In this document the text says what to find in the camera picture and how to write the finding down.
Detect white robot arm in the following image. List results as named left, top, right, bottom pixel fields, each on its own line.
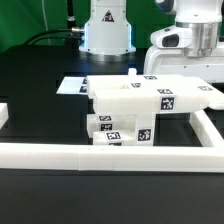
left=79, top=0, right=224, bottom=83

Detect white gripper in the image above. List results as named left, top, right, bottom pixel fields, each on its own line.
left=143, top=26, right=224, bottom=83

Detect white marker sheet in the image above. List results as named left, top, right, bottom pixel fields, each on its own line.
left=57, top=76, right=87, bottom=95

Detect white U-shaped fence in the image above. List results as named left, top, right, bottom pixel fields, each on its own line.
left=0, top=111, right=224, bottom=173

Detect white chair back frame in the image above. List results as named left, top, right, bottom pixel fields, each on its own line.
left=87, top=75, right=224, bottom=115

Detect black cables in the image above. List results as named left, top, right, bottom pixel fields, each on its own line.
left=23, top=27, right=86, bottom=46

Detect white block at left edge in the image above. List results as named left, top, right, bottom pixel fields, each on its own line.
left=0, top=103, right=9, bottom=129

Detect white chair seat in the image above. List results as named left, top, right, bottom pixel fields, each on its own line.
left=87, top=114, right=135, bottom=138

